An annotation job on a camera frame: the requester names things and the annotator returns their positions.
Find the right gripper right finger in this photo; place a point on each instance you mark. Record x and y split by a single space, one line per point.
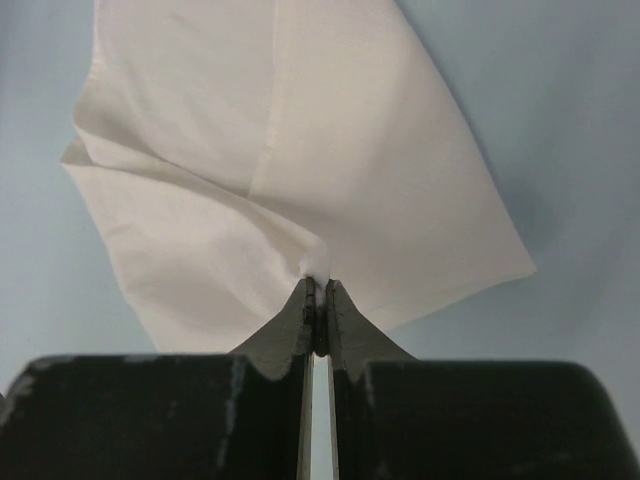
397 417

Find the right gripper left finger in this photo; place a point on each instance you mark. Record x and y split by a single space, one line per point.
240 415

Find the white cloth napkin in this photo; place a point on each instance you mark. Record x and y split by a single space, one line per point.
228 149

